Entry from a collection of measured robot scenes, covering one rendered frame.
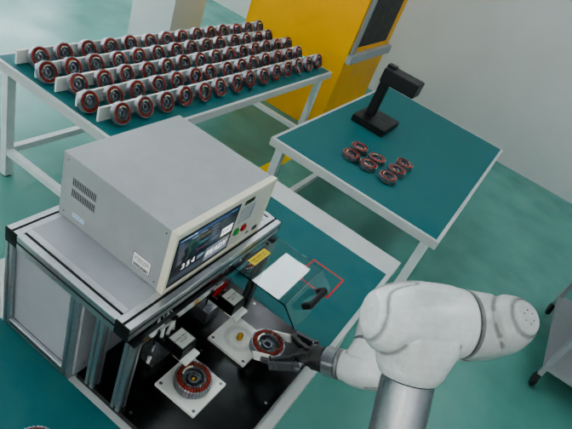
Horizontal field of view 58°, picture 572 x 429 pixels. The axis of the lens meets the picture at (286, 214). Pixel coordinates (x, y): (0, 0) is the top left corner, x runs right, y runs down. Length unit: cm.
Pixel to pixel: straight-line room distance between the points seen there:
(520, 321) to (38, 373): 123
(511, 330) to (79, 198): 105
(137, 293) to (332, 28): 381
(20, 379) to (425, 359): 110
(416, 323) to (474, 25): 557
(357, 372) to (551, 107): 513
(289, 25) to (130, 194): 389
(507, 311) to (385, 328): 23
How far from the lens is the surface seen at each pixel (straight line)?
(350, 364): 152
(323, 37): 488
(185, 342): 152
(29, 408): 158
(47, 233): 147
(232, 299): 167
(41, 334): 164
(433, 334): 94
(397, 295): 93
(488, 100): 639
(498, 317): 101
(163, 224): 124
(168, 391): 159
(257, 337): 169
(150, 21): 540
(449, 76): 644
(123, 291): 134
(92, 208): 141
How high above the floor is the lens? 210
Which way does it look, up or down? 34 degrees down
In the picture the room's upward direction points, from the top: 23 degrees clockwise
